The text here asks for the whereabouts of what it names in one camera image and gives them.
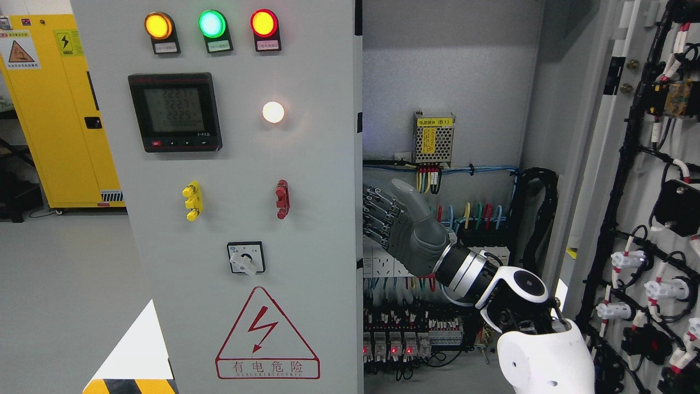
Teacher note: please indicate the red electric hazard sticker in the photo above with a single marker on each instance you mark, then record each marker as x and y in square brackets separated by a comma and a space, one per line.
[264, 344]

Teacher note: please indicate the red terminal connector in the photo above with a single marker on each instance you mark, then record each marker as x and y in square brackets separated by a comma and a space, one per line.
[283, 199]

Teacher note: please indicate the yellow terminal connector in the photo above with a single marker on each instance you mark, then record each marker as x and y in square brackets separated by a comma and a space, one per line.
[193, 195]

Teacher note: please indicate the black surge protector block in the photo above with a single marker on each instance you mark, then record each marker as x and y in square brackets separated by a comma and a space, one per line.
[492, 240]

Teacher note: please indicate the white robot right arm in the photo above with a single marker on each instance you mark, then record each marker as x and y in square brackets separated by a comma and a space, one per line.
[537, 353]

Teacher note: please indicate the metal mesh power supply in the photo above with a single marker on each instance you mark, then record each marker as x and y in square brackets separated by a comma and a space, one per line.
[434, 132]

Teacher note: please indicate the relay terminal row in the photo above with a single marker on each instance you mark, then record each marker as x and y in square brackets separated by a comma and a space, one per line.
[401, 332]

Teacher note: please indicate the yellow indicator lamp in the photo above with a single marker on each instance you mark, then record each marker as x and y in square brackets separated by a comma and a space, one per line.
[162, 33]

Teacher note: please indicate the red indicator lamp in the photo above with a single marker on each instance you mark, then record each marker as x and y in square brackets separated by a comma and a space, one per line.
[266, 33]

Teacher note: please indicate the white circuit breaker row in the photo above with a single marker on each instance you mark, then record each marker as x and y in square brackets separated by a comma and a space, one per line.
[376, 262]

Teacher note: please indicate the green indicator lamp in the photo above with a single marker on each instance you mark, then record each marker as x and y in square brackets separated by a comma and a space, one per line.
[215, 31]

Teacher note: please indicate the white indicator lamp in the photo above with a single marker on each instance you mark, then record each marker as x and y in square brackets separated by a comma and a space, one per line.
[273, 112]

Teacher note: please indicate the white rotary selector switch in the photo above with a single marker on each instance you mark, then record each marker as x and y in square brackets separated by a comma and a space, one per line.
[246, 257]

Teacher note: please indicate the grey cabinet door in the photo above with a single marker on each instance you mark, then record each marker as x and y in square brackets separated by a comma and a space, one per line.
[614, 114]
[311, 255]

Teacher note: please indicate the yellow safety cabinet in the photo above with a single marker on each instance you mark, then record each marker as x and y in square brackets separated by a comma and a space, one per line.
[48, 78]

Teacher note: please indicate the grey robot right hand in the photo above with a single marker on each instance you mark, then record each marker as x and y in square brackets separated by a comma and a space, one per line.
[405, 227]

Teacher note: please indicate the black digital power meter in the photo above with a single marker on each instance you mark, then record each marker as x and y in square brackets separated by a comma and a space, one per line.
[176, 112]

